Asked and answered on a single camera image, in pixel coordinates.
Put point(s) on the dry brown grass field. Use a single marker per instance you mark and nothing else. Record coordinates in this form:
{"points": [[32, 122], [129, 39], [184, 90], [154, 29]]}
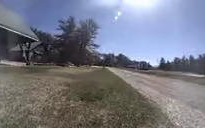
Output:
{"points": [[56, 96]]}

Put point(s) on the distant building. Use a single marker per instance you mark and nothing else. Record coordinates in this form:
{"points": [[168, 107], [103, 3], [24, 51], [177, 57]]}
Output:
{"points": [[138, 65]]}

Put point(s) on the row of trees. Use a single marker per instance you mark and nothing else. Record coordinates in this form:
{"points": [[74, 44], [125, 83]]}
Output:
{"points": [[190, 63]]}

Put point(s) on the small bare tree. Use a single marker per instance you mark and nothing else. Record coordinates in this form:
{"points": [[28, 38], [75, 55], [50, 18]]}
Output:
{"points": [[27, 53]]}

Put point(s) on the grey gravel road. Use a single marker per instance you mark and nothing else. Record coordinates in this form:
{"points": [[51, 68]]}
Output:
{"points": [[186, 96]]}

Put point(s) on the large pine tree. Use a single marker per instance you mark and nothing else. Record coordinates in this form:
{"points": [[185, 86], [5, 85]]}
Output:
{"points": [[75, 43]]}

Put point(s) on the building with grey roof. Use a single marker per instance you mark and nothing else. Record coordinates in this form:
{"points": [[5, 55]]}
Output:
{"points": [[6, 33]]}

